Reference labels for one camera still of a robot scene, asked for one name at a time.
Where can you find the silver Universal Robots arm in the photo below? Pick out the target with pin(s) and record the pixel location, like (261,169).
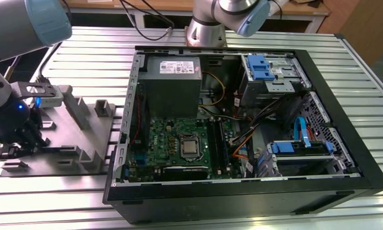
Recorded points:
(6,24)

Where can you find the grey parts rack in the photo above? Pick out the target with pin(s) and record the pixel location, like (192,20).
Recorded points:
(74,134)

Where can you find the green motherboard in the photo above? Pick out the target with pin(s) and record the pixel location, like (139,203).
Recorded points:
(161,143)

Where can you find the grey power supply unit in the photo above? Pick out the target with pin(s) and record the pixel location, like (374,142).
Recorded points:
(172,95)

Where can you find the black CPU socket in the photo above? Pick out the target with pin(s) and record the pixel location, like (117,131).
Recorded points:
(184,137)

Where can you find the silver CPU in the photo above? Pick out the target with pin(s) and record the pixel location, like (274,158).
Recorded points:
(191,147)

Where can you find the black graphics card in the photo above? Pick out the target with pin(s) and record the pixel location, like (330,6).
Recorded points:
(181,172)

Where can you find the black open PC case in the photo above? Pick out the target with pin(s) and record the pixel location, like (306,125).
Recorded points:
(211,198)

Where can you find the blue disk carrier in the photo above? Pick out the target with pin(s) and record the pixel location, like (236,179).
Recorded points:
(282,148)
(259,69)

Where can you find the silver drive cage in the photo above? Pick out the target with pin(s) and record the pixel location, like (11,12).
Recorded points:
(277,89)
(338,163)

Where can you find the brown wooden cabinet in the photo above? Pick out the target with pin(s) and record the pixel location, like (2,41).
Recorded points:
(364,24)

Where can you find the black camera bracket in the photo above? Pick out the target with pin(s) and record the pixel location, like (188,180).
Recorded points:
(20,89)

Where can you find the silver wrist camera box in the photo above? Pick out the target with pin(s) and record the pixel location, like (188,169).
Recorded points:
(52,100)

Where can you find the wooden desk white frame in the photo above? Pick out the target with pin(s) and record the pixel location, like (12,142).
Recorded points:
(306,9)

